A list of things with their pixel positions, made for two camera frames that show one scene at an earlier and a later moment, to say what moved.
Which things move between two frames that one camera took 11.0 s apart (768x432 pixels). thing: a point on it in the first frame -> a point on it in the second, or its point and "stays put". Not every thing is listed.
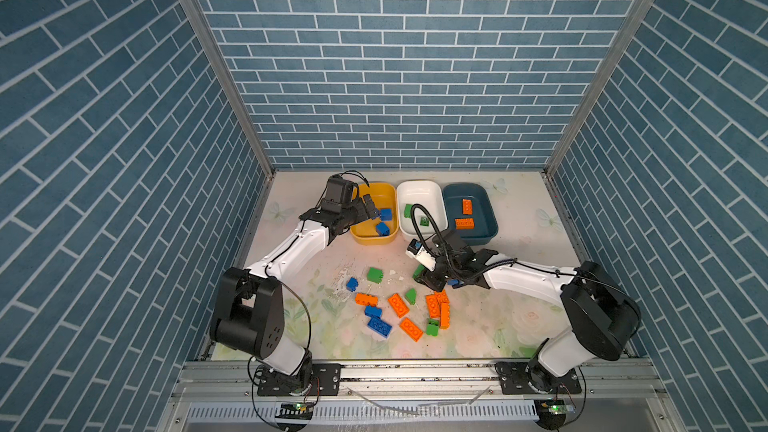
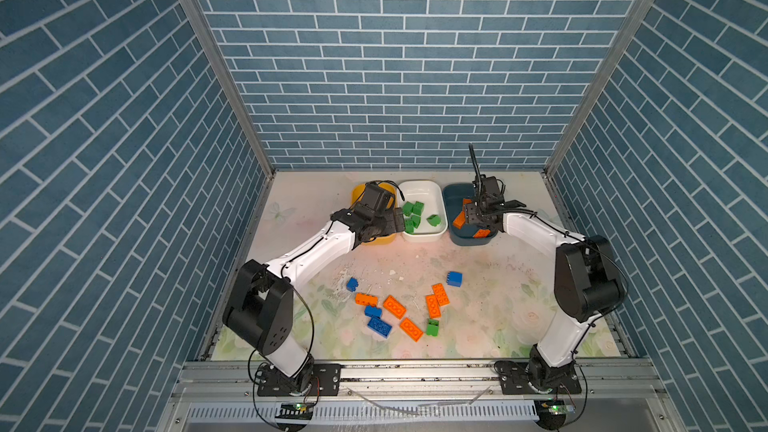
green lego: [375, 275] -> [434, 220]
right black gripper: [430, 280] -> [470, 208]
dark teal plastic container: [485, 228] stays put
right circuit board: [551, 413] stays put
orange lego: [445, 315] -> [460, 220]
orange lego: [442, 296] stays put
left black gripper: [361, 213] -> [390, 224]
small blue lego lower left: [373, 311] stays put
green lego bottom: [433, 327] stays put
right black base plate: [521, 378] stays put
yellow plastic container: [384, 195] stays put
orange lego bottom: [411, 329] stays put
